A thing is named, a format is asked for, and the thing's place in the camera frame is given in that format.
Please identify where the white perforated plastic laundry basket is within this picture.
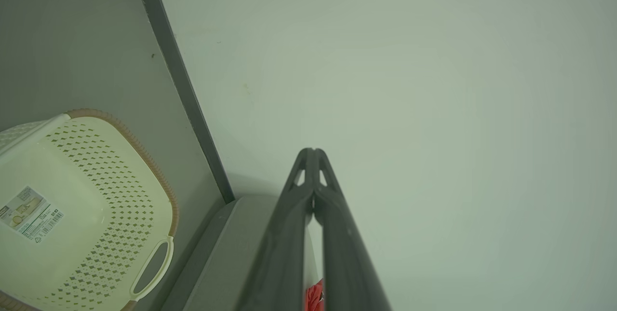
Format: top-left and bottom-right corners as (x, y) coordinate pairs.
(0, 108), (180, 311)

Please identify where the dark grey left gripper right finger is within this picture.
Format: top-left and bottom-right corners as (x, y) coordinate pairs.
(312, 148), (392, 311)

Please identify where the white barcode sticker label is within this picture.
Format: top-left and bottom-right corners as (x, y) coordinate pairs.
(0, 185), (65, 244)

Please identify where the grey fabric sofa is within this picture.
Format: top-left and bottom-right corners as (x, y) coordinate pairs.
(161, 194), (281, 311)

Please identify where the plain red garment white trim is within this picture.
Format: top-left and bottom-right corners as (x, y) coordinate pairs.
(303, 215), (324, 311)

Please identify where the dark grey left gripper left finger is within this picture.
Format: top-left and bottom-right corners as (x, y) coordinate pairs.
(235, 148), (316, 311)

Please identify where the black wall baseboard strip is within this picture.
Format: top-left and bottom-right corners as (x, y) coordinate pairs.
(128, 0), (236, 204)

